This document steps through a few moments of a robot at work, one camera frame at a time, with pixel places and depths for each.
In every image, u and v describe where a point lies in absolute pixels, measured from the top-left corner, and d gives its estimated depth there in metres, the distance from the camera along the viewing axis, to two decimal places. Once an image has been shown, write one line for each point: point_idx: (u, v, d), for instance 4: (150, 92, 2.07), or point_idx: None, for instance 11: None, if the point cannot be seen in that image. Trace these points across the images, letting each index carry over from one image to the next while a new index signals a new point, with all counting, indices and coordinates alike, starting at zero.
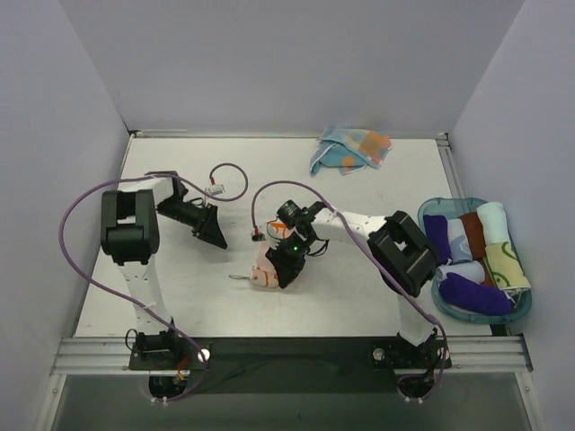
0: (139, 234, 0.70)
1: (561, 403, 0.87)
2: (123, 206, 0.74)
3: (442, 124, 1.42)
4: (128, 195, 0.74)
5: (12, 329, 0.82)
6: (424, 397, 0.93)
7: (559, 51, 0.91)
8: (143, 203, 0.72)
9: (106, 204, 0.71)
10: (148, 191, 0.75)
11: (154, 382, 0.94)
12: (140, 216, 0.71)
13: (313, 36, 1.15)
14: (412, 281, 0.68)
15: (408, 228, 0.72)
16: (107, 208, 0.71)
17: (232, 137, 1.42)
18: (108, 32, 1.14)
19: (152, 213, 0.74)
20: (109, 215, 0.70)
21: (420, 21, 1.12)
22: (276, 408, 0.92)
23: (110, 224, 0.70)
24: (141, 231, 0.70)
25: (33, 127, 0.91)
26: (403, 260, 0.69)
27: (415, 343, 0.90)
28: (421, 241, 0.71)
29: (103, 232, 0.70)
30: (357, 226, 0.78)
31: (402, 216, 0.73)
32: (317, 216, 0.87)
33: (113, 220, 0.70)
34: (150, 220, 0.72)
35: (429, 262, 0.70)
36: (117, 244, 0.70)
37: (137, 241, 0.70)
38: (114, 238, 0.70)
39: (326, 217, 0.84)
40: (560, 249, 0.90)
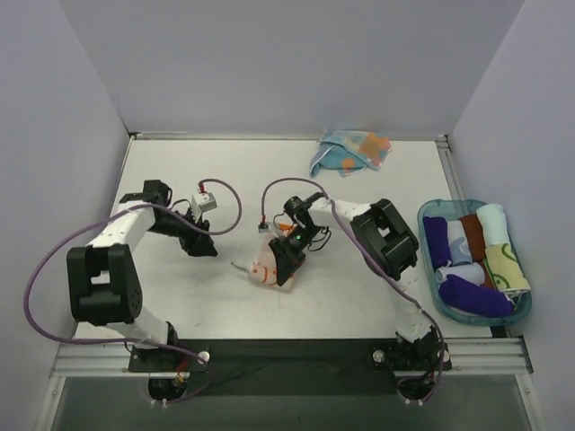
0: (115, 302, 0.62)
1: (561, 405, 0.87)
2: (95, 263, 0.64)
3: (441, 126, 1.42)
4: (100, 251, 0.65)
5: (11, 330, 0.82)
6: (424, 399, 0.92)
7: (558, 54, 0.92)
8: (116, 265, 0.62)
9: (72, 268, 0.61)
10: (123, 246, 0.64)
11: (154, 383, 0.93)
12: (114, 282, 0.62)
13: (313, 39, 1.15)
14: (389, 265, 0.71)
15: (390, 214, 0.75)
16: (75, 274, 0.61)
17: (232, 139, 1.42)
18: (108, 35, 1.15)
19: (129, 271, 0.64)
20: (78, 283, 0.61)
21: (420, 23, 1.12)
22: (276, 409, 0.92)
23: (81, 292, 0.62)
24: (118, 297, 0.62)
25: (32, 129, 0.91)
26: (381, 243, 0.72)
27: (411, 339, 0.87)
28: (402, 227, 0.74)
29: (74, 301, 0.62)
30: (345, 211, 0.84)
31: (385, 203, 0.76)
32: (313, 203, 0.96)
33: (84, 286, 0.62)
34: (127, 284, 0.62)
35: (409, 249, 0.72)
36: (91, 312, 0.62)
37: (115, 308, 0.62)
38: (88, 305, 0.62)
39: (321, 203, 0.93)
40: (560, 250, 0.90)
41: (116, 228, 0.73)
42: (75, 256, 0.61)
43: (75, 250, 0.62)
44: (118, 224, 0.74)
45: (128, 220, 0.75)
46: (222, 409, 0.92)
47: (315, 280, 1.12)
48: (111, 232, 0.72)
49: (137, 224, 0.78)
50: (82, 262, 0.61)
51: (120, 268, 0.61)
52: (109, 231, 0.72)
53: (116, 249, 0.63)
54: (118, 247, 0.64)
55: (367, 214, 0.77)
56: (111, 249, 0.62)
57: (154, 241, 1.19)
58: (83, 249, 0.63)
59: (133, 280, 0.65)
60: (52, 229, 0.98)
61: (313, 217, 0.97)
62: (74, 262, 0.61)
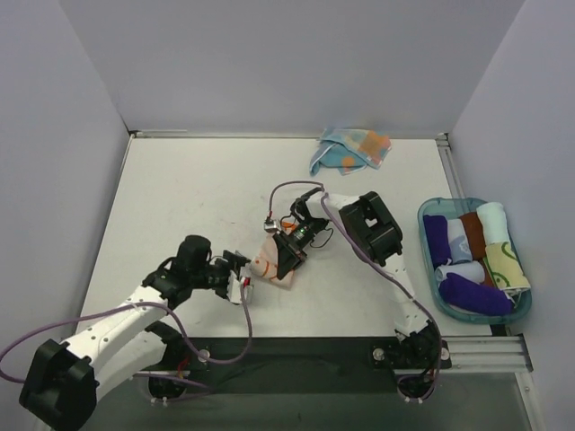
0: (56, 414, 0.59)
1: (561, 403, 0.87)
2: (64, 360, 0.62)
3: (442, 124, 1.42)
4: (70, 354, 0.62)
5: (11, 329, 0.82)
6: (424, 397, 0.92)
7: (559, 51, 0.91)
8: (70, 385, 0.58)
9: (36, 362, 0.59)
10: (90, 366, 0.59)
11: (154, 382, 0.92)
12: (64, 399, 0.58)
13: (313, 36, 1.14)
14: (375, 251, 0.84)
15: (376, 206, 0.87)
16: (36, 366, 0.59)
17: (232, 137, 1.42)
18: (107, 33, 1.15)
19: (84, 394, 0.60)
20: (34, 377, 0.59)
21: (420, 21, 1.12)
22: (276, 408, 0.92)
23: (33, 386, 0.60)
24: (57, 410, 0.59)
25: (32, 127, 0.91)
26: (368, 233, 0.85)
27: (408, 332, 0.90)
28: (387, 218, 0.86)
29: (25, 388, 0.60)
30: (336, 201, 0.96)
31: (373, 196, 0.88)
32: (311, 197, 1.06)
33: (37, 383, 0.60)
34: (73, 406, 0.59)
35: (392, 237, 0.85)
36: (33, 407, 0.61)
37: (54, 417, 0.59)
38: (34, 400, 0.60)
39: (316, 197, 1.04)
40: (561, 249, 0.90)
41: (107, 327, 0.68)
42: (45, 354, 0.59)
43: (48, 348, 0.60)
44: (112, 322, 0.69)
45: (123, 321, 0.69)
46: (222, 407, 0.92)
47: (315, 278, 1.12)
48: (97, 333, 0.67)
49: (136, 323, 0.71)
50: (46, 362, 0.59)
51: (74, 388, 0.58)
52: (94, 331, 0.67)
53: (80, 368, 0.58)
54: (85, 365, 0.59)
55: (357, 205, 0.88)
56: (77, 365, 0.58)
57: (154, 239, 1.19)
58: (54, 350, 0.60)
59: (86, 396, 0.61)
60: (52, 228, 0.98)
61: (309, 208, 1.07)
62: (39, 356, 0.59)
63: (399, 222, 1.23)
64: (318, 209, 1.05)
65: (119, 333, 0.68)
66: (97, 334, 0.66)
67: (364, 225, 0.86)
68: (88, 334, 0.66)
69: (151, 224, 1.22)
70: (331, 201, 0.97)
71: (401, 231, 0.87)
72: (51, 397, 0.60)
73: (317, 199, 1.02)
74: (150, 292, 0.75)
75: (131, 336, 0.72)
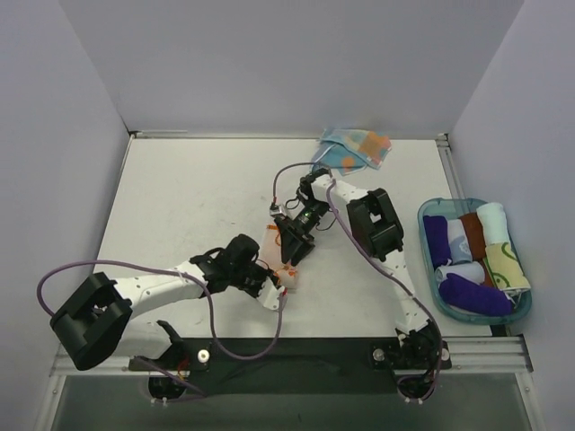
0: (80, 344, 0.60)
1: (561, 404, 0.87)
2: (104, 295, 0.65)
3: (442, 125, 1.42)
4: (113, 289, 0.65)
5: (11, 329, 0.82)
6: (424, 397, 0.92)
7: (558, 53, 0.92)
8: (106, 320, 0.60)
9: (85, 285, 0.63)
10: (128, 308, 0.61)
11: (154, 382, 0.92)
12: (92, 331, 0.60)
13: (313, 37, 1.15)
14: (375, 247, 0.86)
15: (384, 204, 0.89)
16: (84, 291, 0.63)
17: (232, 137, 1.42)
18: (108, 33, 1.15)
19: (111, 335, 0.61)
20: (77, 300, 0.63)
21: (420, 21, 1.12)
22: (276, 407, 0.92)
23: (71, 311, 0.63)
24: (84, 340, 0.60)
25: (32, 128, 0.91)
26: (371, 229, 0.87)
27: (405, 329, 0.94)
28: (391, 216, 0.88)
29: (62, 310, 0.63)
30: (344, 193, 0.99)
31: (381, 193, 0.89)
32: (316, 180, 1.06)
33: (75, 309, 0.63)
34: (100, 340, 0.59)
35: (393, 234, 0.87)
36: (61, 329, 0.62)
37: (73, 347, 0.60)
38: (65, 323, 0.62)
39: (322, 180, 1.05)
40: (561, 249, 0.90)
41: (151, 282, 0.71)
42: (92, 283, 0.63)
43: (95, 278, 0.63)
44: (158, 280, 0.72)
45: (165, 285, 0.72)
46: (222, 407, 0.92)
47: (315, 279, 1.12)
48: (142, 282, 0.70)
49: (174, 291, 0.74)
50: (92, 290, 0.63)
51: (106, 323, 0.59)
52: (138, 280, 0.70)
53: (119, 306, 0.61)
54: (123, 303, 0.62)
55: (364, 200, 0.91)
56: (119, 304, 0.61)
57: (154, 239, 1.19)
58: (101, 282, 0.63)
59: (108, 344, 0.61)
60: (52, 227, 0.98)
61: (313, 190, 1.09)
62: (89, 282, 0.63)
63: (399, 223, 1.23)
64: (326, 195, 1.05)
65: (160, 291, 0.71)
66: (140, 282, 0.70)
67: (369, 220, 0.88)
68: (133, 280, 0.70)
69: (151, 224, 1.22)
70: (343, 192, 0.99)
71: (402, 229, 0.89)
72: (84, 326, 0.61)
73: (325, 184, 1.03)
74: (195, 268, 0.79)
75: (165, 300, 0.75)
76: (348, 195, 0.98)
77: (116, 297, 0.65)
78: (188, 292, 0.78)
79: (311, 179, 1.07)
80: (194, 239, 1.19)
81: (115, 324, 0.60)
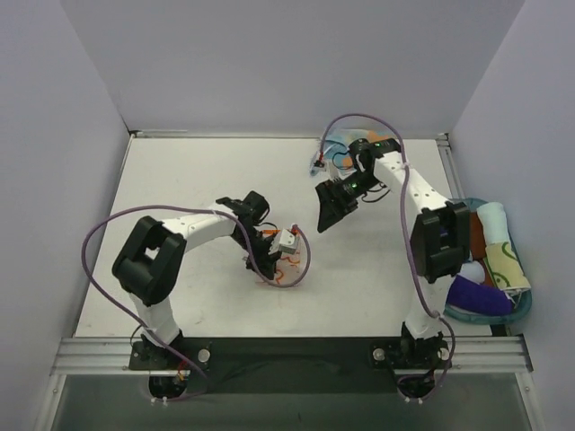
0: (147, 277, 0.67)
1: (561, 404, 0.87)
2: (155, 237, 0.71)
3: (442, 125, 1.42)
4: (163, 230, 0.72)
5: (11, 329, 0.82)
6: (424, 397, 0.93)
7: (559, 51, 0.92)
8: (168, 250, 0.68)
9: (137, 231, 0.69)
10: (181, 240, 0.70)
11: (154, 382, 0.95)
12: (157, 263, 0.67)
13: (313, 36, 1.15)
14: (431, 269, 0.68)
15: (462, 224, 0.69)
16: (136, 234, 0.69)
17: (232, 137, 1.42)
18: (108, 32, 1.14)
19: (172, 263, 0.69)
20: (132, 244, 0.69)
21: (421, 21, 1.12)
22: (276, 407, 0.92)
23: (129, 254, 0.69)
24: (149, 275, 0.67)
25: (33, 127, 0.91)
26: (436, 248, 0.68)
27: (414, 336, 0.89)
28: (464, 240, 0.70)
29: (120, 256, 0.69)
30: (416, 191, 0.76)
31: (463, 210, 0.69)
32: (384, 157, 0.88)
33: (134, 251, 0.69)
34: (164, 269, 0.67)
35: (458, 260, 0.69)
36: (124, 273, 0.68)
37: (141, 284, 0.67)
38: (125, 267, 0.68)
39: (392, 163, 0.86)
40: (561, 249, 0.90)
41: (192, 220, 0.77)
42: (144, 225, 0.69)
43: (146, 220, 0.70)
44: (198, 217, 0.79)
45: (204, 219, 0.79)
46: (222, 407, 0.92)
47: (316, 278, 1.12)
48: (184, 220, 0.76)
49: (211, 228, 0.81)
50: (145, 231, 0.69)
51: (168, 253, 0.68)
52: (181, 220, 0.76)
53: (175, 239, 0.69)
54: (178, 237, 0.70)
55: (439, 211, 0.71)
56: (174, 237, 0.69)
57: None
58: (153, 222, 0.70)
59: (171, 274, 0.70)
60: (52, 226, 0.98)
61: (375, 170, 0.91)
62: (140, 224, 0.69)
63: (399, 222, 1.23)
64: (390, 180, 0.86)
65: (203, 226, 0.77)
66: (183, 219, 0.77)
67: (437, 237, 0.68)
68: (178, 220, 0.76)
69: None
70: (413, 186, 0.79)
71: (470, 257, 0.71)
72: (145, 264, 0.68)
73: (393, 166, 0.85)
74: (223, 207, 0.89)
75: (204, 238, 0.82)
76: (420, 197, 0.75)
77: (165, 236, 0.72)
78: (224, 226, 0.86)
79: (379, 154, 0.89)
80: None
81: (177, 253, 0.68)
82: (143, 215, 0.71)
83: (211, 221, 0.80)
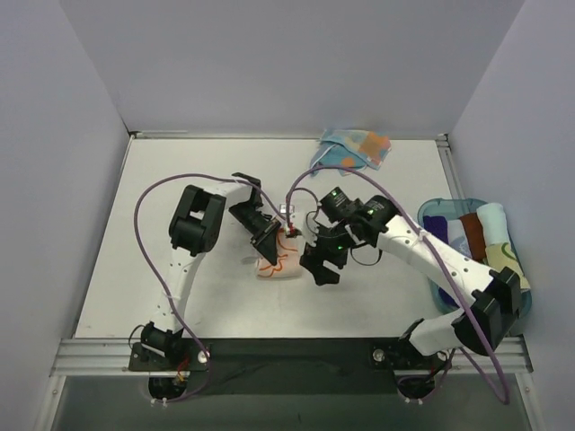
0: (199, 232, 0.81)
1: (562, 404, 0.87)
2: (199, 202, 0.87)
3: (442, 125, 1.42)
4: (206, 195, 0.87)
5: (10, 329, 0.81)
6: (424, 398, 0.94)
7: (558, 52, 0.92)
8: (214, 207, 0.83)
9: (185, 197, 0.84)
10: (222, 199, 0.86)
11: (154, 382, 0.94)
12: (207, 217, 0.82)
13: (313, 37, 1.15)
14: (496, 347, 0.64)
15: (516, 294, 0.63)
16: (185, 199, 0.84)
17: (232, 137, 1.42)
18: (108, 33, 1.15)
19: (217, 219, 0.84)
20: (182, 206, 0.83)
21: (420, 21, 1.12)
22: (276, 408, 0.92)
23: (181, 215, 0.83)
24: (201, 228, 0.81)
25: (32, 128, 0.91)
26: (498, 329, 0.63)
27: (424, 352, 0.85)
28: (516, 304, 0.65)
29: (174, 218, 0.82)
30: (453, 269, 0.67)
31: (516, 279, 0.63)
32: (390, 229, 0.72)
33: (185, 211, 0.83)
34: (213, 224, 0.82)
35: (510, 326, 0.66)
36: (180, 231, 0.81)
37: (196, 236, 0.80)
38: (179, 226, 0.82)
39: (403, 234, 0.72)
40: (561, 249, 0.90)
41: (223, 188, 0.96)
42: (192, 191, 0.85)
43: (191, 188, 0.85)
44: (227, 184, 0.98)
45: (231, 187, 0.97)
46: (222, 407, 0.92)
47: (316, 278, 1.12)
48: (218, 187, 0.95)
49: (236, 193, 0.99)
50: (193, 195, 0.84)
51: (215, 209, 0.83)
52: (215, 187, 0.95)
53: (218, 198, 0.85)
54: (218, 197, 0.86)
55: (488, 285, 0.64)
56: (216, 197, 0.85)
57: (154, 239, 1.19)
58: (198, 188, 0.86)
59: (216, 227, 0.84)
60: (51, 227, 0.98)
61: (379, 241, 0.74)
62: (188, 191, 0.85)
63: None
64: (403, 253, 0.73)
65: (233, 190, 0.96)
66: (216, 185, 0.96)
67: (498, 318, 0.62)
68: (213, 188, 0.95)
69: (151, 224, 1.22)
70: (442, 259, 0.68)
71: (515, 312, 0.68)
72: (196, 221, 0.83)
73: (406, 241, 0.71)
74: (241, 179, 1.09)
75: (231, 202, 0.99)
76: (458, 275, 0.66)
77: (206, 199, 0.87)
78: (246, 193, 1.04)
79: (382, 225, 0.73)
80: None
81: (221, 207, 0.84)
82: (187, 185, 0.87)
83: (236, 188, 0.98)
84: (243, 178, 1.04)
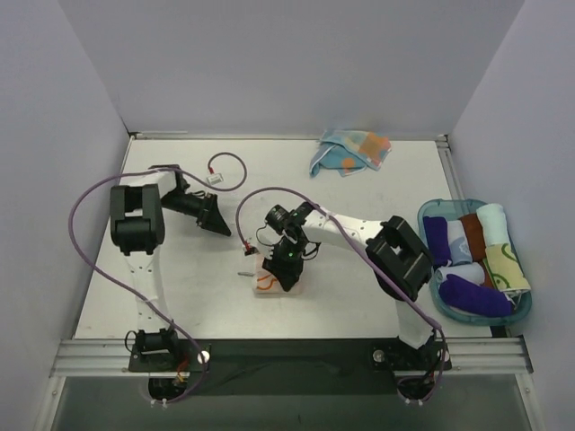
0: (145, 226, 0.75)
1: (562, 406, 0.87)
2: (130, 198, 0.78)
3: (442, 126, 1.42)
4: (133, 189, 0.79)
5: (10, 330, 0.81)
6: (424, 399, 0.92)
7: (558, 54, 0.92)
8: (149, 197, 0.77)
9: (113, 198, 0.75)
10: (154, 186, 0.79)
11: (154, 382, 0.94)
12: (146, 209, 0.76)
13: (313, 38, 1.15)
14: (410, 287, 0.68)
15: (405, 233, 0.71)
16: (115, 201, 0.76)
17: (231, 138, 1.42)
18: (108, 35, 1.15)
19: (158, 206, 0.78)
20: (116, 209, 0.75)
21: (420, 23, 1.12)
22: (276, 409, 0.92)
23: (119, 218, 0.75)
24: (146, 223, 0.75)
25: (31, 127, 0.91)
26: (401, 265, 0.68)
27: (414, 346, 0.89)
28: (418, 247, 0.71)
29: (112, 224, 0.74)
30: (351, 231, 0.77)
31: (398, 221, 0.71)
32: (306, 220, 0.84)
33: (121, 213, 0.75)
34: (155, 213, 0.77)
35: (425, 266, 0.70)
36: (123, 235, 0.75)
37: (144, 233, 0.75)
38: (120, 231, 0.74)
39: (317, 220, 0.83)
40: (561, 250, 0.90)
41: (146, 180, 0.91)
42: (118, 189, 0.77)
43: (115, 187, 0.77)
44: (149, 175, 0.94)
45: (157, 174, 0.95)
46: (222, 408, 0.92)
47: (315, 279, 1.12)
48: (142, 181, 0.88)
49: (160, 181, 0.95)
50: (122, 191, 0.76)
51: (151, 199, 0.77)
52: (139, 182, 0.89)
53: (148, 188, 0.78)
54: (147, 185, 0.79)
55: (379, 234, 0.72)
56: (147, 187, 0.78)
57: None
58: (122, 186, 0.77)
59: (160, 216, 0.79)
60: (52, 228, 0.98)
61: (304, 232, 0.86)
62: (113, 191, 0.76)
63: None
64: (326, 236, 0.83)
65: (160, 178, 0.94)
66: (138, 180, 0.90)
67: (395, 256, 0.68)
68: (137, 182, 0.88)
69: None
70: (343, 225, 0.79)
71: (432, 257, 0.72)
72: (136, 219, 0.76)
73: (318, 224, 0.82)
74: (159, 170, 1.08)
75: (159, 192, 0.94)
76: (356, 233, 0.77)
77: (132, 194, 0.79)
78: (170, 180, 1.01)
79: (301, 221, 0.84)
80: (194, 239, 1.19)
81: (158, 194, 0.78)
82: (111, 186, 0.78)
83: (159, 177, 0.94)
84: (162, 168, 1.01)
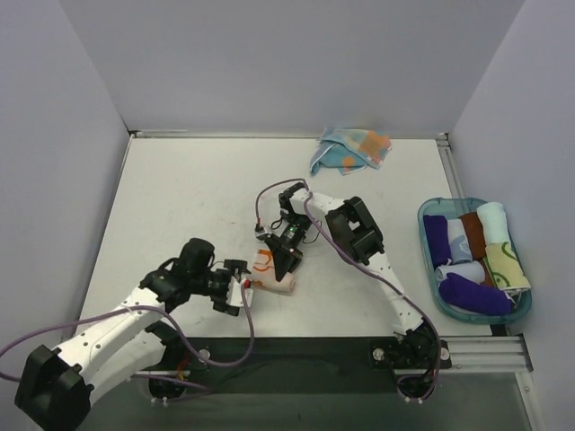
0: (48, 417, 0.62)
1: (562, 405, 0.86)
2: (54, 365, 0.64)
3: (442, 125, 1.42)
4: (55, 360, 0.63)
5: (9, 330, 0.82)
6: (424, 397, 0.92)
7: (558, 52, 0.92)
8: (62, 394, 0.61)
9: (27, 367, 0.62)
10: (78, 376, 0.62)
11: (154, 382, 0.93)
12: (55, 403, 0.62)
13: (313, 37, 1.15)
14: (357, 252, 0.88)
15: (359, 210, 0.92)
16: (28, 372, 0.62)
17: (231, 137, 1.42)
18: (108, 35, 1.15)
19: (75, 396, 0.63)
20: (26, 383, 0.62)
21: (420, 21, 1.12)
22: (276, 409, 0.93)
23: (25, 391, 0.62)
24: (51, 414, 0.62)
25: (31, 127, 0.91)
26: (350, 235, 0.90)
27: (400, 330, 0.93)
28: (368, 222, 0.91)
29: (17, 392, 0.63)
30: (321, 204, 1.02)
31: (356, 201, 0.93)
32: (295, 195, 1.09)
33: (30, 389, 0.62)
34: (64, 408, 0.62)
35: (373, 239, 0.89)
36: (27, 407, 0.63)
37: (45, 421, 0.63)
38: (24, 404, 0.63)
39: (301, 196, 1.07)
40: (561, 249, 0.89)
41: (105, 334, 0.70)
42: (37, 359, 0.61)
43: (31, 357, 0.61)
44: (119, 321, 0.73)
45: (119, 327, 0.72)
46: (222, 407, 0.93)
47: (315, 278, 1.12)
48: (89, 338, 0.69)
49: (128, 330, 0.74)
50: (38, 364, 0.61)
51: (62, 398, 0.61)
52: (89, 338, 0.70)
53: (70, 382, 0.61)
54: (72, 373, 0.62)
55: (341, 209, 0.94)
56: (67, 380, 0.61)
57: (154, 238, 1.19)
58: (41, 356, 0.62)
59: (77, 403, 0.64)
60: (52, 228, 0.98)
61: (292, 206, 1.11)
62: (30, 360, 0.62)
63: (400, 222, 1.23)
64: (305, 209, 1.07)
65: (112, 338, 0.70)
66: (94, 332, 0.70)
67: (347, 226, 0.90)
68: (86, 340, 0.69)
69: (151, 224, 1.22)
70: (315, 200, 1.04)
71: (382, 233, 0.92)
72: (44, 400, 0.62)
73: (302, 197, 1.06)
74: (149, 293, 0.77)
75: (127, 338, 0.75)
76: (325, 206, 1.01)
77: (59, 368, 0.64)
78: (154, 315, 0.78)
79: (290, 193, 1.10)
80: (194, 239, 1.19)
81: (78, 386, 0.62)
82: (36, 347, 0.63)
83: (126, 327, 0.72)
84: (146, 303, 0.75)
